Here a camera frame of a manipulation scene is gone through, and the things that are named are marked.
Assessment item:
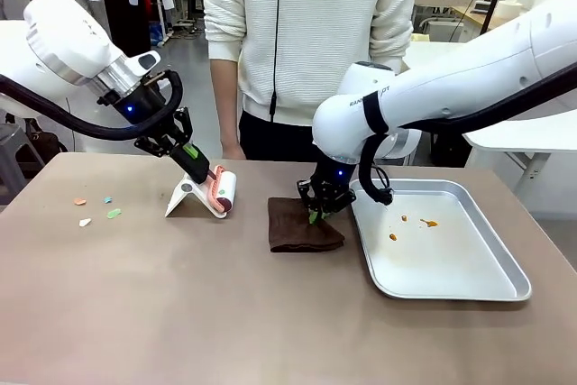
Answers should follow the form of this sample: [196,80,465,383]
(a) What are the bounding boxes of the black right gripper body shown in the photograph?
[309,155,360,199]

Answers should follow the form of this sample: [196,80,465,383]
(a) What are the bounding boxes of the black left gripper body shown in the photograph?
[96,82,179,141]

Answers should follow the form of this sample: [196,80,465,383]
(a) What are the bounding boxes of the brown terry cloth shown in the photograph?
[268,197,346,254]

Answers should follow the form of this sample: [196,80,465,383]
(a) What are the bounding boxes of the pink lint roller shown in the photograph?
[203,163,238,220]

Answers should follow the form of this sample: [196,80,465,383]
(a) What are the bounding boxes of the person's right forearm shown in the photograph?
[209,58,247,150]

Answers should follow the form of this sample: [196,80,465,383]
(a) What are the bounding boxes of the person's right hand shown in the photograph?
[220,143,247,160]

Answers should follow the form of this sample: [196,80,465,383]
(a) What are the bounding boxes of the white folded roller stand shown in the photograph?
[164,175,226,219]

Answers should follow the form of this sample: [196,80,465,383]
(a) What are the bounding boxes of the brown leather bag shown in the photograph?
[17,117,69,166]

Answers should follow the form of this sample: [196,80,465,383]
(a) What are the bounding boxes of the bystander with black apron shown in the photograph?
[83,0,177,58]

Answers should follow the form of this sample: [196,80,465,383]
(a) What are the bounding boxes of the silver metal tray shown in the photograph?
[349,179,533,303]

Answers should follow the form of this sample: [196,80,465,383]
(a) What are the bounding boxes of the grey metal stool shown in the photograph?
[0,123,46,206]

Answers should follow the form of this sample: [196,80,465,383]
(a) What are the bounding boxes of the person in white sweater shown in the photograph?
[202,0,423,163]

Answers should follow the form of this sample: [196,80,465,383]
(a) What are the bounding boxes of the white side table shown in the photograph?
[463,103,577,199]

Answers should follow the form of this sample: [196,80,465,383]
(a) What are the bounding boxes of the white paper roll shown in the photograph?
[495,0,525,20]

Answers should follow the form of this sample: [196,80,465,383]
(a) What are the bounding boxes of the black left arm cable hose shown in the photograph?
[0,69,184,140]

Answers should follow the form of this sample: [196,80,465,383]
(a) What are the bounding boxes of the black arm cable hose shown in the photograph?
[0,69,184,140]
[358,69,577,206]

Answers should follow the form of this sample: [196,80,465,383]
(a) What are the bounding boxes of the thin black earphone cord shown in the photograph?
[269,0,283,123]

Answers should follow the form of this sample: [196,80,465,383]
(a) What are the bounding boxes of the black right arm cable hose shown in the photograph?
[358,69,577,206]

